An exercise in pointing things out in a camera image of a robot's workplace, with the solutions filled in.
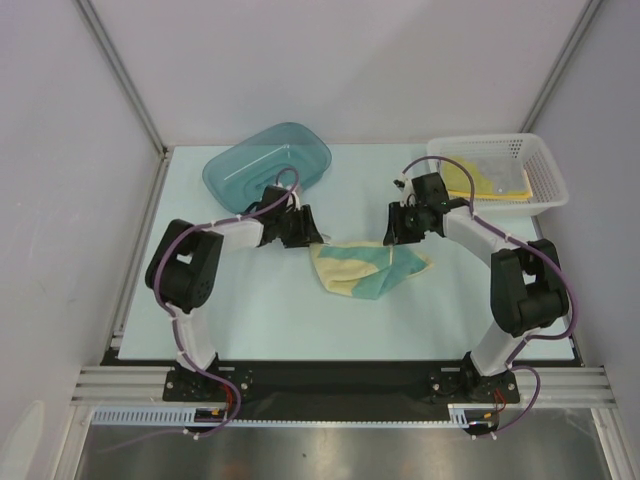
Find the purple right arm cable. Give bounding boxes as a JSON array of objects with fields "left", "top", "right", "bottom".
[{"left": 399, "top": 155, "right": 581, "bottom": 444}]

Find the yellow chick face towel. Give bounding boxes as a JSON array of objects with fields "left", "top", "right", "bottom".
[{"left": 441, "top": 164, "right": 533, "bottom": 201}]

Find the white perforated plastic basket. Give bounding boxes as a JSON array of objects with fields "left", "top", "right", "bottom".
[{"left": 426, "top": 133, "right": 569, "bottom": 216}]

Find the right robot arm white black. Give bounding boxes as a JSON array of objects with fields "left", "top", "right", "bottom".
[{"left": 383, "top": 173, "right": 569, "bottom": 402}]

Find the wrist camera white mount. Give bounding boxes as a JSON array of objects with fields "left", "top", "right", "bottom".
[
  {"left": 285, "top": 186, "right": 303, "bottom": 210},
  {"left": 393, "top": 175, "right": 414, "bottom": 199}
]

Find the right aluminium frame post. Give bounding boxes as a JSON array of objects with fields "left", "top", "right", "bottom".
[{"left": 519, "top": 0, "right": 608, "bottom": 133}]

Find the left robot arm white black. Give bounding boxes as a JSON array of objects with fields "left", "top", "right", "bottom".
[{"left": 145, "top": 185, "right": 323, "bottom": 400}]

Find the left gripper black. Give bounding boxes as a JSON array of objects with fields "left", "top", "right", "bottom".
[{"left": 275, "top": 205, "right": 323, "bottom": 249}]

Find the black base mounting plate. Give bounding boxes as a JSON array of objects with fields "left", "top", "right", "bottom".
[{"left": 163, "top": 360, "right": 520, "bottom": 422}]

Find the teal and yellow towel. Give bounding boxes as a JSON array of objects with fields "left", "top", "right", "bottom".
[{"left": 309, "top": 242, "right": 433, "bottom": 300}]

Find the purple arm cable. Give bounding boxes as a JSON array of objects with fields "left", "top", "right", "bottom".
[
  {"left": 152, "top": 167, "right": 301, "bottom": 451},
  {"left": 399, "top": 155, "right": 581, "bottom": 444}
]

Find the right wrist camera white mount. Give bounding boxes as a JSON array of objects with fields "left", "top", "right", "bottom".
[{"left": 393, "top": 175, "right": 414, "bottom": 199}]

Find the grey towel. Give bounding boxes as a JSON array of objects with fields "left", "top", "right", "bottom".
[{"left": 439, "top": 155, "right": 526, "bottom": 196}]

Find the aluminium frame post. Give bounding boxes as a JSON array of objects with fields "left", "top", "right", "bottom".
[
  {"left": 519, "top": 0, "right": 608, "bottom": 133},
  {"left": 72, "top": 0, "right": 168, "bottom": 158}
]

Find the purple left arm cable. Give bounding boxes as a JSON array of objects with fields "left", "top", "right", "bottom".
[{"left": 152, "top": 167, "right": 301, "bottom": 451}]

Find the teal transparent plastic bin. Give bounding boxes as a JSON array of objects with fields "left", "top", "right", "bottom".
[{"left": 202, "top": 122, "right": 332, "bottom": 214}]

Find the left aluminium frame post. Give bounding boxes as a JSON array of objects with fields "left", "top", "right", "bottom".
[{"left": 72, "top": 0, "right": 168, "bottom": 158}]

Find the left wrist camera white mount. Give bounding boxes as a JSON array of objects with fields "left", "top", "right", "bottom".
[{"left": 285, "top": 186, "right": 303, "bottom": 210}]

